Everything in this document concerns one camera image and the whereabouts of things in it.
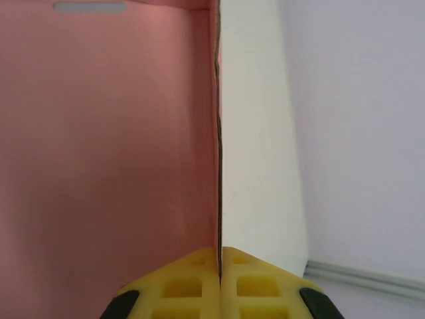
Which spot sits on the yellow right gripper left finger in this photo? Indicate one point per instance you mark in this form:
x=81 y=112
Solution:
x=169 y=289

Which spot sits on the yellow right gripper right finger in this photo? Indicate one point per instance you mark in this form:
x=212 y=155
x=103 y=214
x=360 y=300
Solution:
x=269 y=289

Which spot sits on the pink paper box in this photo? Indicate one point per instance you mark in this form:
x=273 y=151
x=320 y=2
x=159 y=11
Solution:
x=109 y=143

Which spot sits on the grey metal frame rail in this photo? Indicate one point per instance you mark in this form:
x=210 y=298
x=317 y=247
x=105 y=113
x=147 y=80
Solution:
x=362 y=276

